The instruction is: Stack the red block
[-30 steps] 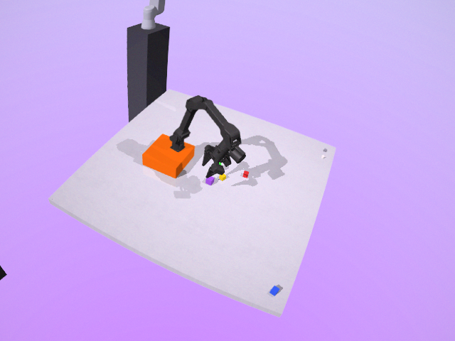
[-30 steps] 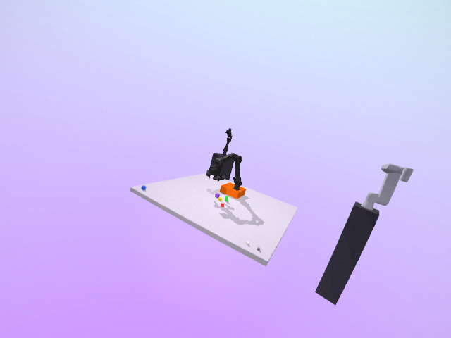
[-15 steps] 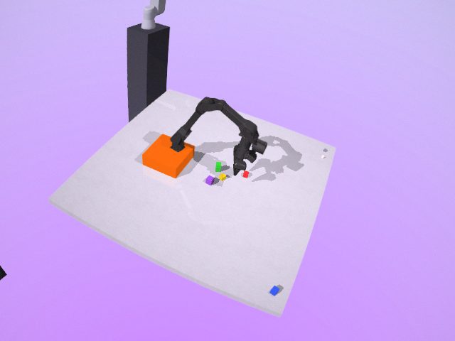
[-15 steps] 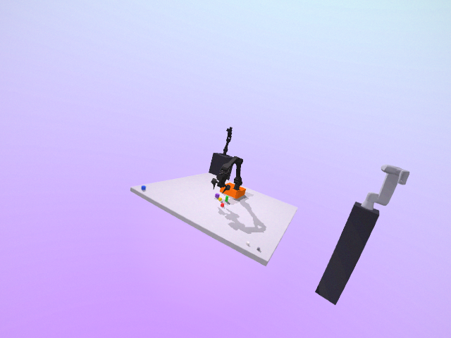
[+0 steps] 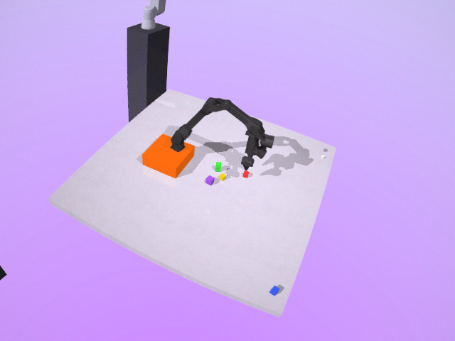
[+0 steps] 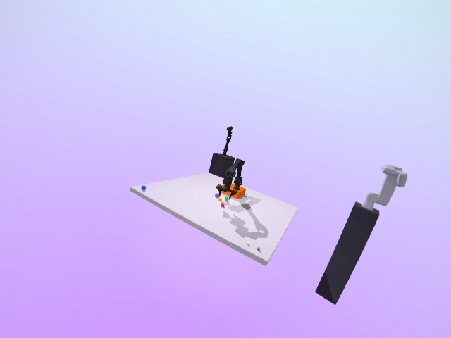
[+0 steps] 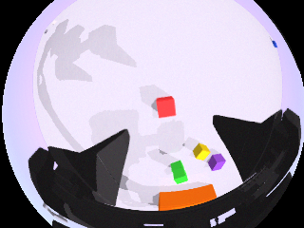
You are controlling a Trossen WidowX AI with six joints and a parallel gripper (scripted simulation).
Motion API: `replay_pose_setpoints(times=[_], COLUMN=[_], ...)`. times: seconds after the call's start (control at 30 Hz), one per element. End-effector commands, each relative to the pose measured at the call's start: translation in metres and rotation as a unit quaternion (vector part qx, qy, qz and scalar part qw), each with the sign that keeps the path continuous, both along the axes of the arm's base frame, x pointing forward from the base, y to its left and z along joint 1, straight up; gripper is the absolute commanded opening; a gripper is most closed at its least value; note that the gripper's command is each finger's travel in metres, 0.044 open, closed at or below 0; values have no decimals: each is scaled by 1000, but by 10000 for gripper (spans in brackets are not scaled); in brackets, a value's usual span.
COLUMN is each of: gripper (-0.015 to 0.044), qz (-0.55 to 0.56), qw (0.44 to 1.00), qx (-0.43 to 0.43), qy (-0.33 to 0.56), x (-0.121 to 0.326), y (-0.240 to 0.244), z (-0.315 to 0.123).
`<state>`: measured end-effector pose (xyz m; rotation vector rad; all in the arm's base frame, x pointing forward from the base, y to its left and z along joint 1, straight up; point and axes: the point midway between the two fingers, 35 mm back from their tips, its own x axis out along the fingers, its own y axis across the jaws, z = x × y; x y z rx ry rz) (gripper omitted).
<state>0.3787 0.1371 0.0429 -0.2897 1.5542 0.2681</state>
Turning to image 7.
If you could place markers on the green block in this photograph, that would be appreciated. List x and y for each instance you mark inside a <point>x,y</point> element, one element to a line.
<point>176,165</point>
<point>180,175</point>

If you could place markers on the purple block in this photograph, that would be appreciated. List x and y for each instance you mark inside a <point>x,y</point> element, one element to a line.
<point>216,162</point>

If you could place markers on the yellow block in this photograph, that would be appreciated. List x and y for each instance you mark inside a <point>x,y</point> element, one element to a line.
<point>201,151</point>

